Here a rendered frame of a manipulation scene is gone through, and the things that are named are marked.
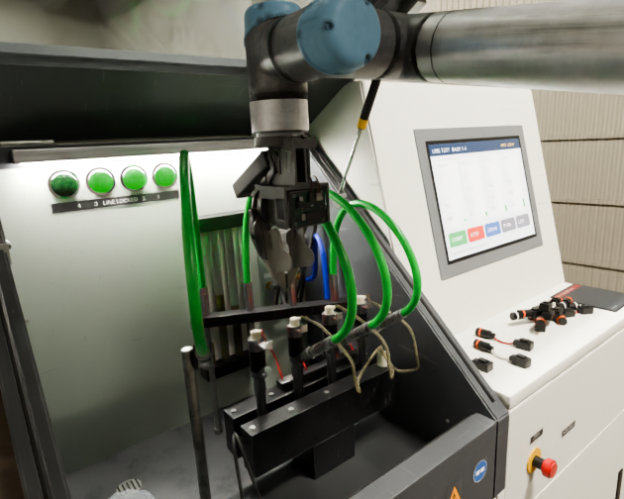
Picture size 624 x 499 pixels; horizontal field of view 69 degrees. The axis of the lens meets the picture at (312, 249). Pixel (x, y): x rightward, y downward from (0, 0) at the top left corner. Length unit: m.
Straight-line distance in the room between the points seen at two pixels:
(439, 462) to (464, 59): 0.57
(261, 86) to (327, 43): 0.13
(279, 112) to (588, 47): 0.32
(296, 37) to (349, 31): 0.06
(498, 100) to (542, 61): 0.93
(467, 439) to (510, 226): 0.67
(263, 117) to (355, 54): 0.15
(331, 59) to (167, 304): 0.67
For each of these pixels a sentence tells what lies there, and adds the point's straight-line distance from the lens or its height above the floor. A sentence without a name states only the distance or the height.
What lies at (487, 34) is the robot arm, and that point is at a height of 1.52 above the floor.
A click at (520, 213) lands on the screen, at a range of 1.38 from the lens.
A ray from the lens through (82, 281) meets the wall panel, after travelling 0.95.
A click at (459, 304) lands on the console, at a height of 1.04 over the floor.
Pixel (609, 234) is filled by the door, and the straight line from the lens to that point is 3.81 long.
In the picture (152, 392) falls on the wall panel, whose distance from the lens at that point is 1.06.
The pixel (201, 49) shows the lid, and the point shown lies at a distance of 0.83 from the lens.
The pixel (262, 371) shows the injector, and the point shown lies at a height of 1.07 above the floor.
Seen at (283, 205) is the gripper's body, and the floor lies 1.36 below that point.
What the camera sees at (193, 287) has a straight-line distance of 0.54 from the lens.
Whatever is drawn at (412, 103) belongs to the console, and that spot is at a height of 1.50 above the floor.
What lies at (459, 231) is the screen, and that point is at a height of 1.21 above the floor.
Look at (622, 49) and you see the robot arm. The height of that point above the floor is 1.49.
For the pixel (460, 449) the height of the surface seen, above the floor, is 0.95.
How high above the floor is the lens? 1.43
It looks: 13 degrees down
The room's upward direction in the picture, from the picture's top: 3 degrees counter-clockwise
